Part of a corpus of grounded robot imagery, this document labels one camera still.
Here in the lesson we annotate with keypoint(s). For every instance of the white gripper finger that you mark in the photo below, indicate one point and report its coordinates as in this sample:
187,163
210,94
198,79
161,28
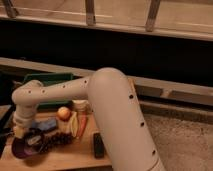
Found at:
19,132

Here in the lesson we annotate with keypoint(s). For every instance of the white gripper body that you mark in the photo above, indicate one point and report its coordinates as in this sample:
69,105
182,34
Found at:
22,123

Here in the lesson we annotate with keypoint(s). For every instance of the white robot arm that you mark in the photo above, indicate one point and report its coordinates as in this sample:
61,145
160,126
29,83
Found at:
116,110

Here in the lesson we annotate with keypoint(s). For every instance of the purple bowl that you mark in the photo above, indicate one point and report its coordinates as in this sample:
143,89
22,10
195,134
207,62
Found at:
19,149

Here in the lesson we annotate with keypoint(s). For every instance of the blue sponge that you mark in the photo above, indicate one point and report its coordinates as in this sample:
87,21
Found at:
46,125

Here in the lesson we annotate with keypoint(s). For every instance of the bunch of dark grapes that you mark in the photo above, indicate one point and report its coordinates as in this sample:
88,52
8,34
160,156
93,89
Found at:
56,140

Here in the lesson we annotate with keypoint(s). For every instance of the apple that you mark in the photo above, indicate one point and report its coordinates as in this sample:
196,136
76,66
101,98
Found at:
64,113

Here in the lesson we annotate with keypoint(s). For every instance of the green plastic tray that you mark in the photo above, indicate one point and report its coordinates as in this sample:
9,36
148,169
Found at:
50,79

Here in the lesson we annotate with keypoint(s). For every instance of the banana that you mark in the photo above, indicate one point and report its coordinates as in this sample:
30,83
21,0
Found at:
73,125

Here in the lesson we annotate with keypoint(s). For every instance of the carrot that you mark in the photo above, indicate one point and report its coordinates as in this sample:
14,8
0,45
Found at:
82,125

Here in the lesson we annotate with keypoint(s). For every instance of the white cup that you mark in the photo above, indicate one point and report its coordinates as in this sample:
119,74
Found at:
80,105

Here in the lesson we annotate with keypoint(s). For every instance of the black remote control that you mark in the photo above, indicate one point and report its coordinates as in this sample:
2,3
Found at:
98,146

